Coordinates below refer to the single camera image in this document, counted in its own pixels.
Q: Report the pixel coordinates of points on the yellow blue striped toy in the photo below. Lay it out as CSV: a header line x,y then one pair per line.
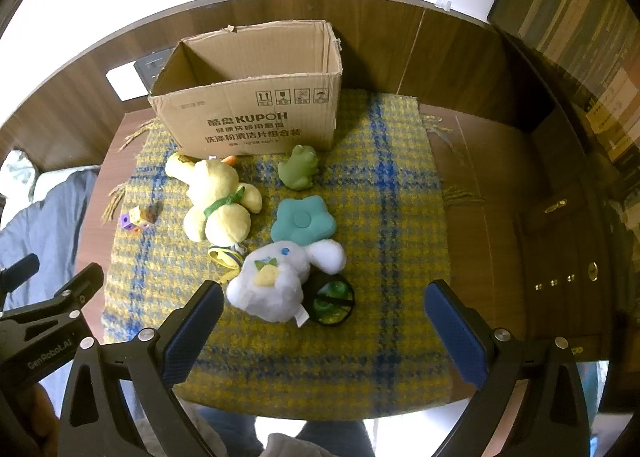
x,y
225,257

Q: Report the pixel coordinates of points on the yellow duck plush toy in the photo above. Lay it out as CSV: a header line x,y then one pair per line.
x,y
215,187

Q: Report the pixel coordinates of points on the dark wall socket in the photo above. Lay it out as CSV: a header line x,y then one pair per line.
x,y
150,68

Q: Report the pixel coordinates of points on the bookshelf with books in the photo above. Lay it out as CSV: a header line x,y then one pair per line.
x,y
575,12

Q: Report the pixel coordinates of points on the green frog toy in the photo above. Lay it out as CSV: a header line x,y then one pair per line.
x,y
297,169

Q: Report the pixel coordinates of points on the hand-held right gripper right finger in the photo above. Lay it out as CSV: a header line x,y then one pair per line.
x,y
455,337

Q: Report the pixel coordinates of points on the white bunny plush toy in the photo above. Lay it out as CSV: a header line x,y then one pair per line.
x,y
265,287

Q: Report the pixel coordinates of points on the blue grey cloth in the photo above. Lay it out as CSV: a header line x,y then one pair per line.
x,y
45,222

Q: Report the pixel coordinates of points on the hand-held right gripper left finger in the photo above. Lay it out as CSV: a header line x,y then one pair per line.
x,y
192,337

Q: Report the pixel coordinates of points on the person's legs in jeans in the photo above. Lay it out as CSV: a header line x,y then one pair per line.
x,y
320,437

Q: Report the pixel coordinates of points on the teal star plush toy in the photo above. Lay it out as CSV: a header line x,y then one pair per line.
x,y
300,222

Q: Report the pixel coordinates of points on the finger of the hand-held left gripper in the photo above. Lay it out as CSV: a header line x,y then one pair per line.
x,y
82,284
20,269

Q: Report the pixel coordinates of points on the colourful cube block toy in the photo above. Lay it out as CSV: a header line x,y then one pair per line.
x,y
135,219

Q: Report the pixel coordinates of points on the floral patterned cloth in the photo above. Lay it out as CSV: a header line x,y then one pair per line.
x,y
15,169

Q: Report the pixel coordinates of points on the brown cardboard box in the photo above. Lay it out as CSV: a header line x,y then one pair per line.
x,y
250,122

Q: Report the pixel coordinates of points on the white wall switch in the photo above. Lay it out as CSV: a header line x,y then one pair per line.
x,y
122,81

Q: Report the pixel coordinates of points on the yellow blue plaid blanket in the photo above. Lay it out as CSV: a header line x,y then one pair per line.
x,y
375,237

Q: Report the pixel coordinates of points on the black mesh ball toy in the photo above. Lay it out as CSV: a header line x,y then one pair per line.
x,y
332,299

